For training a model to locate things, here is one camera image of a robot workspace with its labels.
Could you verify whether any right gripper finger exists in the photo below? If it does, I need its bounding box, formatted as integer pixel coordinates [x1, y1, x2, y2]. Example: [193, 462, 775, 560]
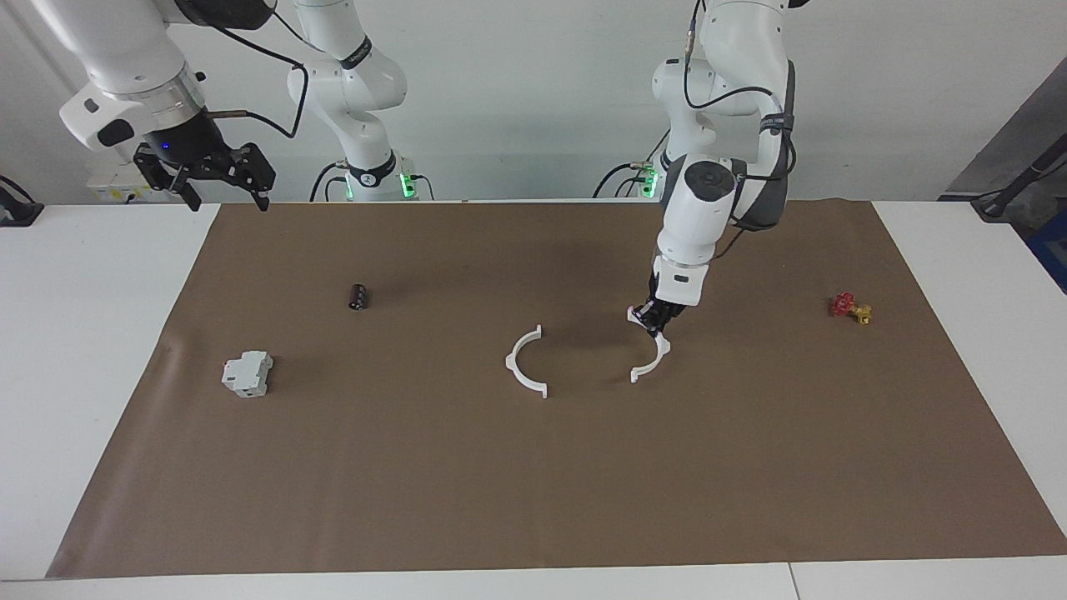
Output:
[133, 149, 202, 212]
[218, 142, 277, 212]

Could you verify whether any white half pipe clamp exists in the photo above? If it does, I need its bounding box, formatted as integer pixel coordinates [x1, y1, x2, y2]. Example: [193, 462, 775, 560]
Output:
[627, 306, 674, 385]
[504, 324, 552, 400]

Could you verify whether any white power strip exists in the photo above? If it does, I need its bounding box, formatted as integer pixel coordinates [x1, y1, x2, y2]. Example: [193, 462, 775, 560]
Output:
[87, 170, 156, 206]

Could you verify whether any black table clamp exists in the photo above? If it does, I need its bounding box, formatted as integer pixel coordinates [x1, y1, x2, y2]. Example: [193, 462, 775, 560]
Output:
[0, 174, 45, 228]

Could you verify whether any red handwheel brass valve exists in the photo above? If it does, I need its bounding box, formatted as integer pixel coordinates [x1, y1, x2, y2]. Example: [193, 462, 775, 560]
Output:
[829, 292, 874, 326]

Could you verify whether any brown paper mat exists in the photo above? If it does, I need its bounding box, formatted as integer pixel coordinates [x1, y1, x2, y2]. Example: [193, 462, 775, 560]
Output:
[46, 198, 1067, 580]

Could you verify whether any white circuit breaker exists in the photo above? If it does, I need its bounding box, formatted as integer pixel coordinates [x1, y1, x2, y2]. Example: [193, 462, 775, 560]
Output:
[221, 350, 274, 399]

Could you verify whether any black tripod leg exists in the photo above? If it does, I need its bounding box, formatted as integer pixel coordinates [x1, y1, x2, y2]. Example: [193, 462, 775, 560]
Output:
[970, 132, 1067, 223]

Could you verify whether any blue crate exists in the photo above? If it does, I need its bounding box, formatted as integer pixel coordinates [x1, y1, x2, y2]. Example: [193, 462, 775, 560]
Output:
[1024, 208, 1067, 295]

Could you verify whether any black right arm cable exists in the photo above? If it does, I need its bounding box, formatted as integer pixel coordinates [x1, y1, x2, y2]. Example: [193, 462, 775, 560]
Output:
[196, 17, 311, 141]

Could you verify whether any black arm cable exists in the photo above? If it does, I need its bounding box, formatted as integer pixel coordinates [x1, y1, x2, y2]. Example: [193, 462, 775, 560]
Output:
[196, 17, 311, 141]
[681, 21, 798, 244]

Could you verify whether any black base cable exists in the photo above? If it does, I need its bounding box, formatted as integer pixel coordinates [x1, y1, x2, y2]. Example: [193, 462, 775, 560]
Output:
[309, 161, 348, 203]
[592, 161, 660, 199]

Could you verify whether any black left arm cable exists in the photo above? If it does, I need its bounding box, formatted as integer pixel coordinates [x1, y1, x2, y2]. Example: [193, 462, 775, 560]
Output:
[681, 21, 798, 244]

